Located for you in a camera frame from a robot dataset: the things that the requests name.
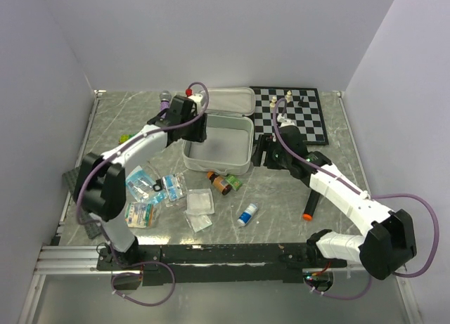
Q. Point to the white chess piece small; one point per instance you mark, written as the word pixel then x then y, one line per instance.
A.
pixel 273 102

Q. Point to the bandage box plastic bag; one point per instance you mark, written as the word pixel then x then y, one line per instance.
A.
pixel 139 215

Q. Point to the purple glitter microphone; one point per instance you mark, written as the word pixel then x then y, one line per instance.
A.
pixel 165 100

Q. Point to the blue white pouch bag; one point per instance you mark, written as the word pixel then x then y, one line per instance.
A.
pixel 143 188

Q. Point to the white medicine kit case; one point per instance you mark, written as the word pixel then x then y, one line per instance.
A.
pixel 230 134

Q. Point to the black white chessboard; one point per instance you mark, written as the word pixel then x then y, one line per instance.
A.
pixel 309 118

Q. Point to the small green medicine box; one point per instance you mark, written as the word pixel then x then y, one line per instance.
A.
pixel 234 182

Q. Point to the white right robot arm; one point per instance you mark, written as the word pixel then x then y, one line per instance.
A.
pixel 386 239

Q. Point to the large gauze plastic bag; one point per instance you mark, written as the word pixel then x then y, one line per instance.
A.
pixel 199 202

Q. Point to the black marker orange cap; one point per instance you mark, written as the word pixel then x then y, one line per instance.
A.
pixel 311 205

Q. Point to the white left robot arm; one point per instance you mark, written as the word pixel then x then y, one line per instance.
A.
pixel 101 183

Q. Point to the white chess piece tall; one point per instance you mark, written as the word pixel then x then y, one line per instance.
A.
pixel 289 97

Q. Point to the black chess piece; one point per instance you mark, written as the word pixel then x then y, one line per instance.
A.
pixel 301 101

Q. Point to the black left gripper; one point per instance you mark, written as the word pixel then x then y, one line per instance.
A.
pixel 200 135

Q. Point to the white blue pill bottle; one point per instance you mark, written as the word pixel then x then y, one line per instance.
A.
pixel 247 214

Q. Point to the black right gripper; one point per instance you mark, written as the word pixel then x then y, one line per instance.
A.
pixel 266 143

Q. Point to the brown bottle orange cap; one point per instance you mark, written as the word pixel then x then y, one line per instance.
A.
pixel 219 182

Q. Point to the blue packets plastic bag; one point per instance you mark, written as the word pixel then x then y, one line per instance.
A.
pixel 175 188

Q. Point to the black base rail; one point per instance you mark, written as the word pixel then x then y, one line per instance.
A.
pixel 285 262

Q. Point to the colourful toy brick car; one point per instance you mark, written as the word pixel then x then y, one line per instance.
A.
pixel 124 138

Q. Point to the small gauze zip bag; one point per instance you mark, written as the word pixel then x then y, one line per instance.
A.
pixel 198 222

